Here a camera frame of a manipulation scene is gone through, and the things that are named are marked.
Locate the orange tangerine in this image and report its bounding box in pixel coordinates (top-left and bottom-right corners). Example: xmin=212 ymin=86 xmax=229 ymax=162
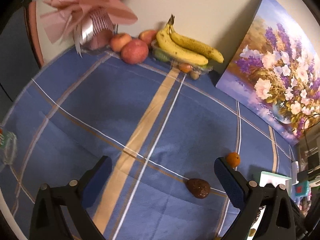
xmin=225 ymin=152 xmax=241 ymax=168

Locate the dark round passion fruit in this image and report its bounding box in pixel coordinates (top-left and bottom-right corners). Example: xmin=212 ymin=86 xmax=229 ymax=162
xmin=185 ymin=178 xmax=211 ymax=199

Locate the white tray with green rim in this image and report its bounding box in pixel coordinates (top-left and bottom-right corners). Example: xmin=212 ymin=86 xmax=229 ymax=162
xmin=259 ymin=171 xmax=292 ymax=195

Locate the teal toy box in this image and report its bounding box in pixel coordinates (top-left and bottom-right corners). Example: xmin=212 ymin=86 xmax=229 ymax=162
xmin=294 ymin=181 xmax=310 ymax=197

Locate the small brown kiwi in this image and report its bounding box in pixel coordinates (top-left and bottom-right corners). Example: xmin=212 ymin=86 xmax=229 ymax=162
xmin=248 ymin=228 xmax=256 ymax=237

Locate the black power adapter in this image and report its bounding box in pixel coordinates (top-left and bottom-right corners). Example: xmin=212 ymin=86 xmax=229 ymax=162
xmin=297 ymin=170 xmax=309 ymax=183

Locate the white power strip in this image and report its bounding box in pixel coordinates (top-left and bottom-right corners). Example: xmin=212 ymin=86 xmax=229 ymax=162
xmin=291 ymin=161 xmax=299 ymax=183

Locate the blue plaid tablecloth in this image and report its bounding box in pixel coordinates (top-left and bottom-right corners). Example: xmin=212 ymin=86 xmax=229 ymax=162
xmin=1 ymin=49 xmax=297 ymax=239

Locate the glass jar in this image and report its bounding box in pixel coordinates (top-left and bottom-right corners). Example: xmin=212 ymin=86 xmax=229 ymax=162
xmin=0 ymin=126 xmax=17 ymax=165

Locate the flower painting canvas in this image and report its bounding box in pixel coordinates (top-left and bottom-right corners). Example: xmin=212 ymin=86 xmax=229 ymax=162
xmin=216 ymin=0 xmax=319 ymax=145

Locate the clear plastic fruit container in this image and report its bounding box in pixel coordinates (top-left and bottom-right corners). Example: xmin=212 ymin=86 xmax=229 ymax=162
xmin=151 ymin=40 xmax=213 ymax=80

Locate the red apple front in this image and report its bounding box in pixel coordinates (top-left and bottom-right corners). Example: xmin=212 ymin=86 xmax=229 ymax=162
xmin=120 ymin=39 xmax=149 ymax=64

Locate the red apple middle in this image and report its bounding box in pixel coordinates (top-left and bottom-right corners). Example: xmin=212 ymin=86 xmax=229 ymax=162
xmin=110 ymin=33 xmax=132 ymax=53

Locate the yellow banana bunch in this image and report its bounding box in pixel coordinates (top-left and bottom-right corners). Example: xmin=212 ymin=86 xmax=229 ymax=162
xmin=156 ymin=14 xmax=224 ymax=66

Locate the red apple behind bananas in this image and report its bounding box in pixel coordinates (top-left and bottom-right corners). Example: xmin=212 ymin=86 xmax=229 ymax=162
xmin=138 ymin=29 xmax=157 ymax=47

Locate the pink flower bouquet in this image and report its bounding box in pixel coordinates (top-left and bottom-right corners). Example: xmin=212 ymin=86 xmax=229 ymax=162
xmin=40 ymin=0 xmax=138 ymax=54

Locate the black power cable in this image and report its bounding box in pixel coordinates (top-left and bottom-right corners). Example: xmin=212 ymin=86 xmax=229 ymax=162
xmin=302 ymin=113 xmax=320 ymax=173

